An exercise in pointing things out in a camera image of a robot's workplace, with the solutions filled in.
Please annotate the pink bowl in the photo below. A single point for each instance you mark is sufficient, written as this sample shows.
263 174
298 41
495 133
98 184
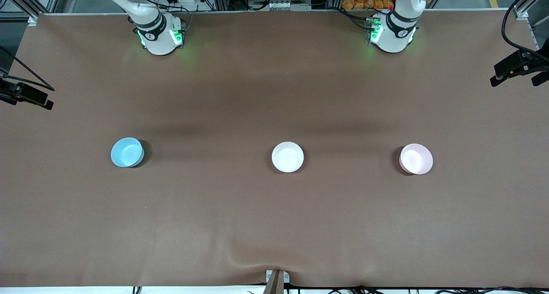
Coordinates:
416 159

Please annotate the light blue bowl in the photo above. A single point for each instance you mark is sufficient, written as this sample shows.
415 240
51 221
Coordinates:
127 152

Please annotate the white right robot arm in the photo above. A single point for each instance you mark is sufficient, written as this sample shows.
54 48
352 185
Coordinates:
156 43

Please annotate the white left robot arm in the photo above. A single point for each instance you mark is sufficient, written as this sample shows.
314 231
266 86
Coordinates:
392 43

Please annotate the white bowl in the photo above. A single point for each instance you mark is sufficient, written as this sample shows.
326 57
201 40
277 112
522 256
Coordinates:
287 157

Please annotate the white connector block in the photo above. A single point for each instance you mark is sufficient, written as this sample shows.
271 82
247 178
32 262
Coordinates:
278 4

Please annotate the brown table mat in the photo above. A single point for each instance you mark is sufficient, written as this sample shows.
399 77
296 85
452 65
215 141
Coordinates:
257 221

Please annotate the aluminium table frame rail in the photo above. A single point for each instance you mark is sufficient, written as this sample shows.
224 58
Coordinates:
521 12
23 0

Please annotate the grey metal camera bracket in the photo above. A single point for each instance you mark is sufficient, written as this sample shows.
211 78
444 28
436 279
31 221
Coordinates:
276 283

